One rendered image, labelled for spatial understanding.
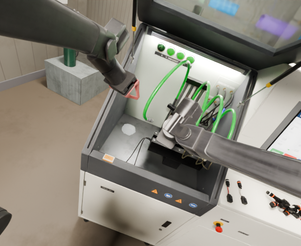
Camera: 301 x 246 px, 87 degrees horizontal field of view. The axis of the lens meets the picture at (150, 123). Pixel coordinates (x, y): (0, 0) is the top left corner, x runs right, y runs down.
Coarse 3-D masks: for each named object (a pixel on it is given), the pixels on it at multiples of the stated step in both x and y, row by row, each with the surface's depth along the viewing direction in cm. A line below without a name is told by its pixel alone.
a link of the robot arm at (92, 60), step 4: (88, 56) 40; (92, 56) 39; (92, 60) 39; (96, 60) 39; (100, 60) 39; (112, 60) 41; (96, 64) 40; (100, 64) 40; (104, 64) 40; (108, 64) 41; (112, 64) 42; (100, 68) 41; (104, 68) 41; (108, 68) 42; (104, 72) 42
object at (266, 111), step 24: (264, 72) 81; (264, 96) 74; (288, 96) 71; (264, 120) 77; (216, 216) 82; (240, 216) 77; (168, 240) 117; (192, 240) 107; (216, 240) 98; (240, 240) 92; (264, 240) 86; (288, 240) 80
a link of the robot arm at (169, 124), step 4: (172, 116) 44; (176, 116) 44; (180, 116) 44; (168, 120) 45; (172, 120) 44; (176, 120) 44; (180, 120) 44; (164, 124) 45; (168, 124) 44; (172, 124) 44; (164, 128) 44; (168, 128) 44; (164, 132) 44; (168, 132) 44; (168, 136) 44; (172, 136) 44
